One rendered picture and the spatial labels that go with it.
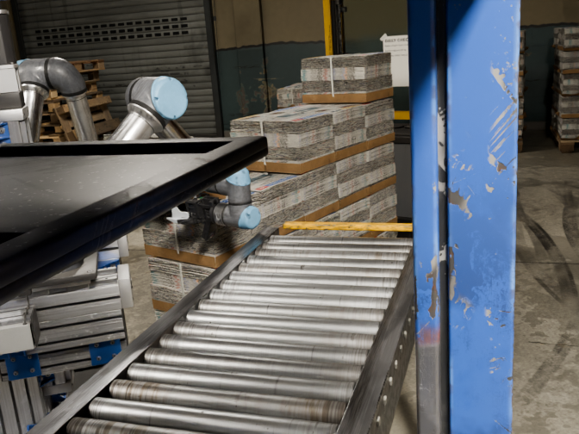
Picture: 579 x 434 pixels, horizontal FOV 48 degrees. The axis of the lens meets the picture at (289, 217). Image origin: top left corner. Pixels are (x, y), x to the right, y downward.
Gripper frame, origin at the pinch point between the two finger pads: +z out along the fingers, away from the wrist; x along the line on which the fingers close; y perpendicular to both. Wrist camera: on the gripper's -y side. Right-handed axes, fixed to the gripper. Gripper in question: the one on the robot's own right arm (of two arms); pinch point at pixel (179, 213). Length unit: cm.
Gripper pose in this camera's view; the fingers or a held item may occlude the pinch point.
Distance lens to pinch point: 232.4
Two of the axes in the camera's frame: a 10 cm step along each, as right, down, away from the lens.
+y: -2.0, -8.8, -4.2
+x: -5.8, 4.6, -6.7
